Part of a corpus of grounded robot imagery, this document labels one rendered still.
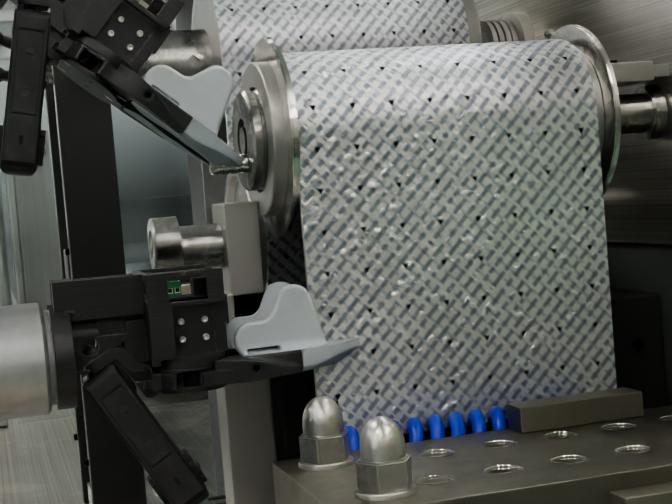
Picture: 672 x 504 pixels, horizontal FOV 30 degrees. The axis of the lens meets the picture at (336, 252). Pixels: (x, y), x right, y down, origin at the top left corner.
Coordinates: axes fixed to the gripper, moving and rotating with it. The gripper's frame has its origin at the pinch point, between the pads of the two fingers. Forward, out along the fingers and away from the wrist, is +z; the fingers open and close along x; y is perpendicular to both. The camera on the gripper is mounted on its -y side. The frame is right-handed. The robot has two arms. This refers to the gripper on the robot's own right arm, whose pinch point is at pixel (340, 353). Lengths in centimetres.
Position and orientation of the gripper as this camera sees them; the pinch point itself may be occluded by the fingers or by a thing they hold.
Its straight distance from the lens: 89.9
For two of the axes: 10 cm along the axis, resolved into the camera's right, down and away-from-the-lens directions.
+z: 9.6, -0.9, 2.7
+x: -2.8, -0.3, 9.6
